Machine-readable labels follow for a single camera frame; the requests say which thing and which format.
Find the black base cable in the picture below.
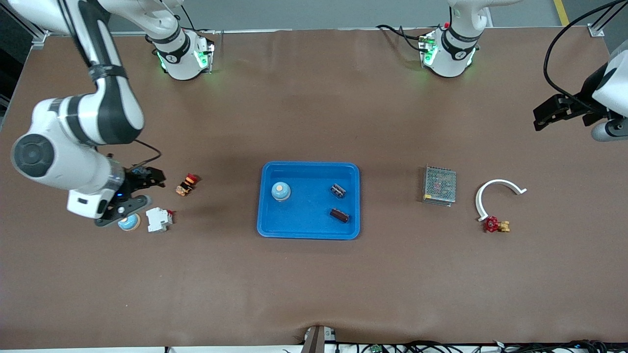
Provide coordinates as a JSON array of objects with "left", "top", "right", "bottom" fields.
[
  {"left": 169, "top": 0, "right": 219, "bottom": 36},
  {"left": 375, "top": 24, "right": 427, "bottom": 52}
]

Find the red handled brass valve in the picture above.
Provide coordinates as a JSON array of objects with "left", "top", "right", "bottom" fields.
[{"left": 483, "top": 216, "right": 511, "bottom": 233}]

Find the blue plastic tray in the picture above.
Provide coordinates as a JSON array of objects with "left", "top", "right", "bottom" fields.
[{"left": 257, "top": 161, "right": 361, "bottom": 240}]

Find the black right base cable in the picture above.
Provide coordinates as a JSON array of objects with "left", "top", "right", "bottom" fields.
[{"left": 169, "top": 0, "right": 219, "bottom": 36}]

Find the red yellow black selector switch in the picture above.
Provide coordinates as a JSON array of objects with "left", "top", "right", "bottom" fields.
[{"left": 176, "top": 173, "right": 199, "bottom": 197}]

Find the aluminium frame post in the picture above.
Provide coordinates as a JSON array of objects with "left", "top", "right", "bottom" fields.
[
  {"left": 588, "top": 0, "right": 628, "bottom": 38},
  {"left": 0, "top": 0, "right": 50, "bottom": 50}
]

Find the black cable bundle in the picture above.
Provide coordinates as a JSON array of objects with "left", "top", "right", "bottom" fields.
[{"left": 282, "top": 339, "right": 628, "bottom": 353}]

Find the white circuit breaker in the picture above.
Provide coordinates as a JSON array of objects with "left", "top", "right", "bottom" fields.
[{"left": 146, "top": 207, "right": 175, "bottom": 233}]

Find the white curved plastic bracket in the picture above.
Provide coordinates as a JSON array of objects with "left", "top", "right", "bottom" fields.
[{"left": 474, "top": 179, "right": 528, "bottom": 222}]

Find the metal mesh power supply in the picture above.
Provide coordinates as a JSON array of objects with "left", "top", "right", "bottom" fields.
[{"left": 422, "top": 165, "right": 457, "bottom": 207}]

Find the black left base cable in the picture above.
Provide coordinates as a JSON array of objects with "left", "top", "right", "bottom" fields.
[{"left": 375, "top": 24, "right": 427, "bottom": 52}]

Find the brown table cover mat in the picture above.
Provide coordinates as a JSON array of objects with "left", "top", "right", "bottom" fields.
[{"left": 0, "top": 27, "right": 628, "bottom": 350}]

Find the grey mount bracket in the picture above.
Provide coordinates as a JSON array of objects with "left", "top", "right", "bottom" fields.
[{"left": 300, "top": 325, "right": 337, "bottom": 353}]

